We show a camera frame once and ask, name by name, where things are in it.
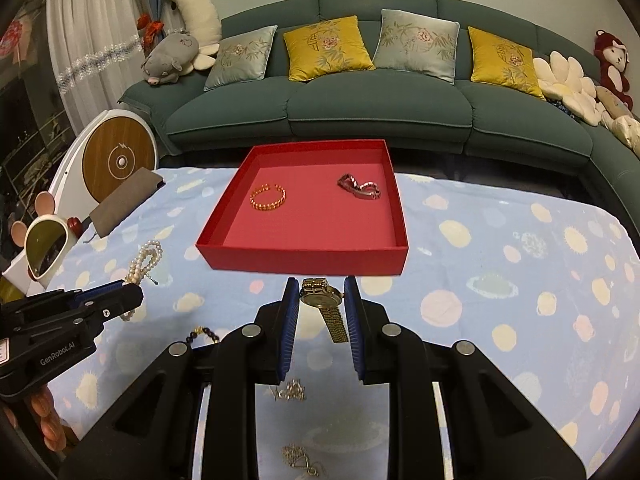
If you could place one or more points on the red curtain bow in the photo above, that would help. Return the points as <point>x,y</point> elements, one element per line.
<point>150,27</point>

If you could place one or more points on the blue planet-print blanket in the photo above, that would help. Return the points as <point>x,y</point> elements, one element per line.
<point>500,310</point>

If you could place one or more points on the rose gold wristwatch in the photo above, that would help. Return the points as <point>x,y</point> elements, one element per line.
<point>367,191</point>

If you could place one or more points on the white flower cushion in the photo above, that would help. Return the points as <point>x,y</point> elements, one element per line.
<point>565,82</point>

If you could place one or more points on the white cow plush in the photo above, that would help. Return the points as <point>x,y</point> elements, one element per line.
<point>197,10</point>

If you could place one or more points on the white exercise bike wooden disc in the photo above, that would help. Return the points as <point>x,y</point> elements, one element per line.
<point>117,160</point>

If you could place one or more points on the yellow embroidered cushion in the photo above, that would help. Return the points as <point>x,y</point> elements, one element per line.
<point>325,47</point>
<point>505,62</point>

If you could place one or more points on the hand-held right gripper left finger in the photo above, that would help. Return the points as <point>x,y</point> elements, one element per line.
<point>290,330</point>

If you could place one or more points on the grey pig plush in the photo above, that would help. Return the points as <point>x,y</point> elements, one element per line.
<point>170,55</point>

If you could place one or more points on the white sheer curtain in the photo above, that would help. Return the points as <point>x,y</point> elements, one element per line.
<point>95,25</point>

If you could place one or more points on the green sofa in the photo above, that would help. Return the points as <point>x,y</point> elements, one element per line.
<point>380,110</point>

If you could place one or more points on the red monkey plush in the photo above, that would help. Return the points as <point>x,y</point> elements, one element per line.
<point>615,65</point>

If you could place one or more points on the pale blue embroidered cushion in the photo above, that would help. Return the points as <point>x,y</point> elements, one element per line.
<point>240,57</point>
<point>417,45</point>

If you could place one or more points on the beige plush toy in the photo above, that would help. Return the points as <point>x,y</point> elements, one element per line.
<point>612,102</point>

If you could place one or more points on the person's left hand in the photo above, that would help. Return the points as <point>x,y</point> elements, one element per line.
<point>47,425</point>

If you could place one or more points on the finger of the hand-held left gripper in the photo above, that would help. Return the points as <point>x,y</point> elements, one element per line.
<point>122,302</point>
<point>100,292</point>

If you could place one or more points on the cream satin pillow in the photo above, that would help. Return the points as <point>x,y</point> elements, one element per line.
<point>627,132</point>

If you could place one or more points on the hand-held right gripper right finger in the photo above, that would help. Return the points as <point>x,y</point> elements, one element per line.
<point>354,330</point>

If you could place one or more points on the white mouse-ear mirror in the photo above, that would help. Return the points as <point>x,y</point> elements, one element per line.
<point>45,245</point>

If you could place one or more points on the red cardboard box tray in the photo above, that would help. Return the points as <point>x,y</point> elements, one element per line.
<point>310,220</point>

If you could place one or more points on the blue patterned cushion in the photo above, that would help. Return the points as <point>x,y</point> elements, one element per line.
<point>562,107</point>

